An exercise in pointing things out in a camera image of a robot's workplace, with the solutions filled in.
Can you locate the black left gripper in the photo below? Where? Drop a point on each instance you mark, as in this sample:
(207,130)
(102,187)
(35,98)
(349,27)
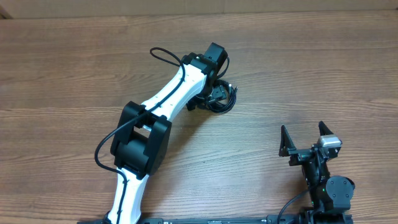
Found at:
(218,92)

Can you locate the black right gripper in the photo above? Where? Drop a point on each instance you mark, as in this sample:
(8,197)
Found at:
(300,155)

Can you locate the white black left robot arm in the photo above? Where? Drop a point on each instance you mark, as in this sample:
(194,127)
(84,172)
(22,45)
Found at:
(142,136)

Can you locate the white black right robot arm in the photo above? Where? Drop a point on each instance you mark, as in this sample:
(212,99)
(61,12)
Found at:
(329,194)

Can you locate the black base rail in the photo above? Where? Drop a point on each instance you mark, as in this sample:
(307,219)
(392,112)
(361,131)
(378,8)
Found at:
(270,219)

